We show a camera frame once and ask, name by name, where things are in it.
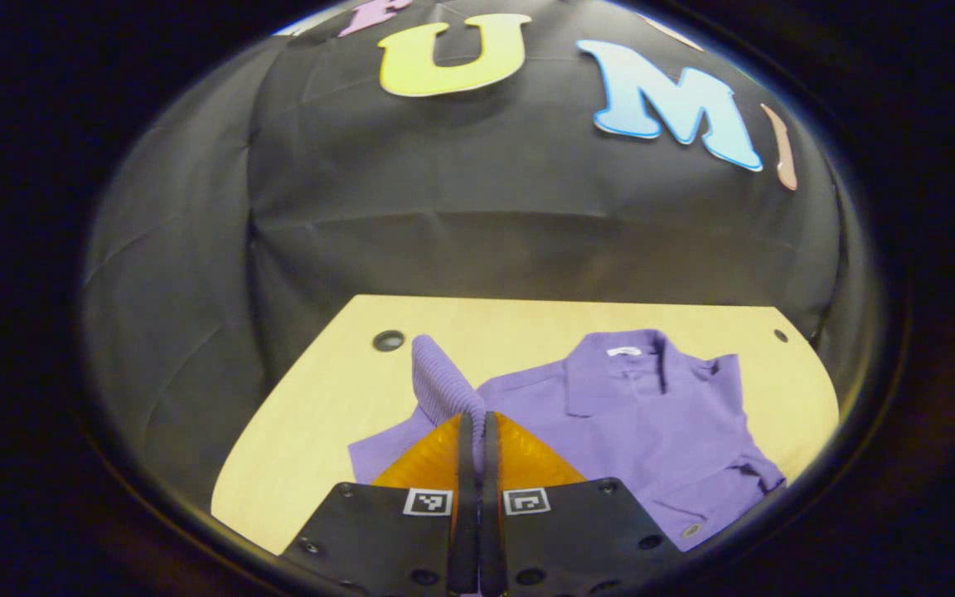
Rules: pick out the purple knit cardigan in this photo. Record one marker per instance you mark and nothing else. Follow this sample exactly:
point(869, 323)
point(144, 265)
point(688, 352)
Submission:
point(652, 431)

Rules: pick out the black backdrop cloth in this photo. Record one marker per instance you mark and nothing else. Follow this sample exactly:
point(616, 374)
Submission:
point(486, 215)

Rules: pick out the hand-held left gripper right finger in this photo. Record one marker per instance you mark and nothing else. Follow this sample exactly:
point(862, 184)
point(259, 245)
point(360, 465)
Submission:
point(490, 531)

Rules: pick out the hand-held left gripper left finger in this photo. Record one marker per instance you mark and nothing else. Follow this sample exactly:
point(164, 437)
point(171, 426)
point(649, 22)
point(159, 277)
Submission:
point(466, 531)

